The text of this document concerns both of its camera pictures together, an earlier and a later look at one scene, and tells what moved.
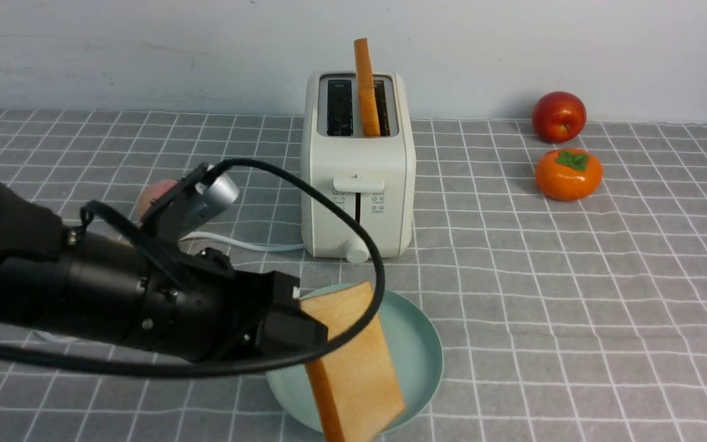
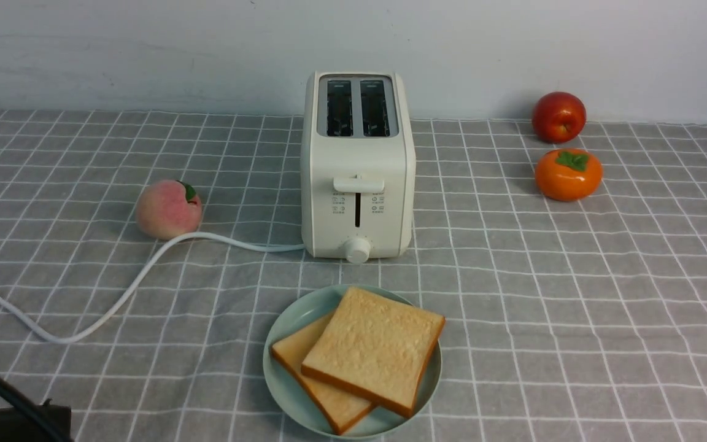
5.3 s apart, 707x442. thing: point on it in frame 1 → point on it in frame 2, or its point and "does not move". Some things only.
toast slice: [366, 89] → [377, 347]
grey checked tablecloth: [594, 291] does not move
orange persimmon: [568, 174] does not move
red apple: [559, 116] does not move
